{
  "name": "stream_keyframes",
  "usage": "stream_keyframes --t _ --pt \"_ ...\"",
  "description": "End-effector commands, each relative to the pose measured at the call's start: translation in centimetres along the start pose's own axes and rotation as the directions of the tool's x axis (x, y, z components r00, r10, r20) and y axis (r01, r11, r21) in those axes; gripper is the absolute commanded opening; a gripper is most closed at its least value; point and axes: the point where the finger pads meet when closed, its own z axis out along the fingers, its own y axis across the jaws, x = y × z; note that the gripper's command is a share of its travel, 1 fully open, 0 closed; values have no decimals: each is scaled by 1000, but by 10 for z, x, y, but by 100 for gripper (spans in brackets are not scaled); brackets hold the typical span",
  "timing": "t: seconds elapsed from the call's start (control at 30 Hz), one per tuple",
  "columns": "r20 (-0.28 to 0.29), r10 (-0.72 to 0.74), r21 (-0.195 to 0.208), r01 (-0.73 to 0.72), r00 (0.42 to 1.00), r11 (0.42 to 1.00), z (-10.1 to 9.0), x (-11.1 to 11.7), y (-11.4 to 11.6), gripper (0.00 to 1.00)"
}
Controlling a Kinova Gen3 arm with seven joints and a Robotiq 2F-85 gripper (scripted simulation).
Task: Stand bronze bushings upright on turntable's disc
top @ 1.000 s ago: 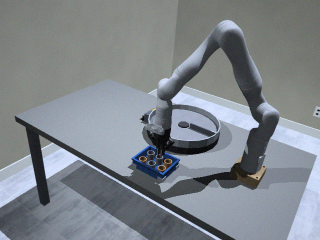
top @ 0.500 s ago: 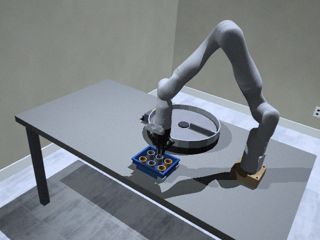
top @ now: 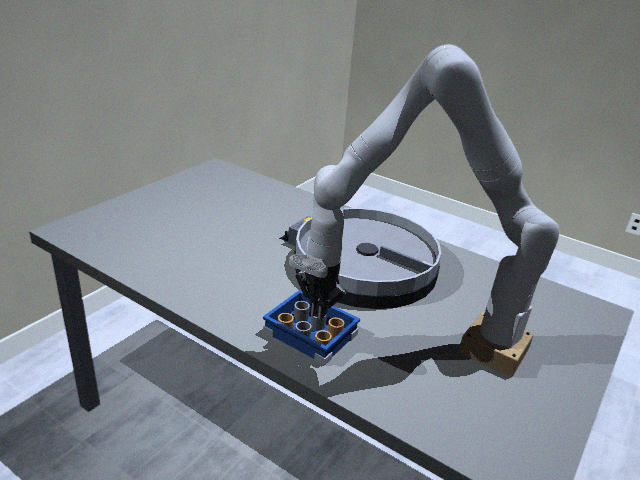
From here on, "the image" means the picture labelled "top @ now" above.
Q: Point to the grey metal bushing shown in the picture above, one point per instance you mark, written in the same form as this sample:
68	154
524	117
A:
304	328
301	311
317	324

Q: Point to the bronze bushing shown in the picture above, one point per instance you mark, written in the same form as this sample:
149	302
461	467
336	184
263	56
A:
286	319
323	337
335	326

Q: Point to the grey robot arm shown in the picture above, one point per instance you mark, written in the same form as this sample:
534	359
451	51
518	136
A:
454	80

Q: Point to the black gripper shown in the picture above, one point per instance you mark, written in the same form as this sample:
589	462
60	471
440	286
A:
321	288

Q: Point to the blue plastic crate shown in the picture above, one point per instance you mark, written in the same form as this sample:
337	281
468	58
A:
319	352

